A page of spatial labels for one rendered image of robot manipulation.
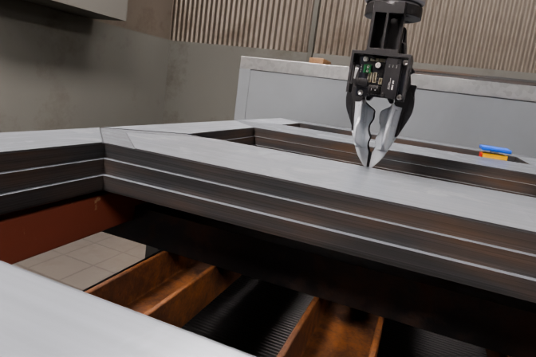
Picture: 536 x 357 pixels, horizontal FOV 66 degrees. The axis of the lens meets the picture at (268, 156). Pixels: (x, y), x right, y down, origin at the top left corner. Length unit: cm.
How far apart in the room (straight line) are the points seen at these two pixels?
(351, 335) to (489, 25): 314
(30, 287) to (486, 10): 347
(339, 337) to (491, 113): 90
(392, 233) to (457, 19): 318
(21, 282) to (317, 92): 120
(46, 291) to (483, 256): 32
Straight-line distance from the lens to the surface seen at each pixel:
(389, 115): 56
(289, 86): 135
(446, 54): 348
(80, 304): 17
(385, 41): 54
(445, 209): 40
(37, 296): 18
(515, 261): 40
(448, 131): 128
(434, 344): 85
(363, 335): 55
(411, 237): 39
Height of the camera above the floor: 95
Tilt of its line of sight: 9 degrees down
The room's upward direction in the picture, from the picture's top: 7 degrees clockwise
